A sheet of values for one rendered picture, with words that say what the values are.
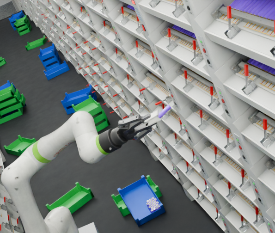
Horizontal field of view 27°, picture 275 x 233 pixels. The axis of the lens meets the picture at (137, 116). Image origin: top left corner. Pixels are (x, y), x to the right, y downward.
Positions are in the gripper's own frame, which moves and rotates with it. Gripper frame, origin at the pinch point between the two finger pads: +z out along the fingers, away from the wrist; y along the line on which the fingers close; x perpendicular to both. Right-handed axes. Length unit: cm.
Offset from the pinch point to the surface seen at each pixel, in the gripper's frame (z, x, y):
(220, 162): -0.7, -9.8, 48.5
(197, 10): 48, 8, -36
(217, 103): 25.2, -0.3, 8.4
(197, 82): 12.7, -24.2, 12.5
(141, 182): -102, -80, 106
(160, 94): -29, -63, 36
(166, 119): -41, -66, 56
